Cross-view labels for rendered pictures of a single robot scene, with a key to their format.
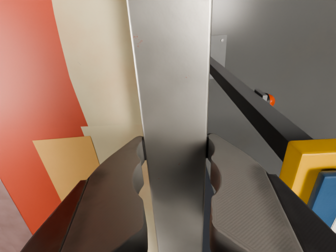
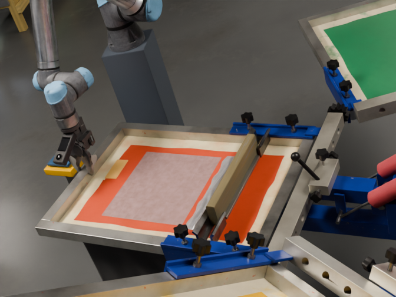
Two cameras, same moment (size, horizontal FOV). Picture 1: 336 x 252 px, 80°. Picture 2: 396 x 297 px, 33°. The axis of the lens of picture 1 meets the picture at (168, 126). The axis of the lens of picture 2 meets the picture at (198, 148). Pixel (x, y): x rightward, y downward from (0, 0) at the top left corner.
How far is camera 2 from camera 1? 234 cm
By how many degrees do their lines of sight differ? 36
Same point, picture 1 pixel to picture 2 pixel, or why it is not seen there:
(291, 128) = not seen: hidden behind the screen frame
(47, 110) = (107, 182)
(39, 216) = (134, 163)
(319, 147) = (66, 173)
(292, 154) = (72, 172)
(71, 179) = (116, 170)
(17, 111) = (112, 183)
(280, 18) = not seen: outside the picture
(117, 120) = (96, 180)
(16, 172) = (126, 173)
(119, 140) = (99, 176)
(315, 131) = not seen: hidden behind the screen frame
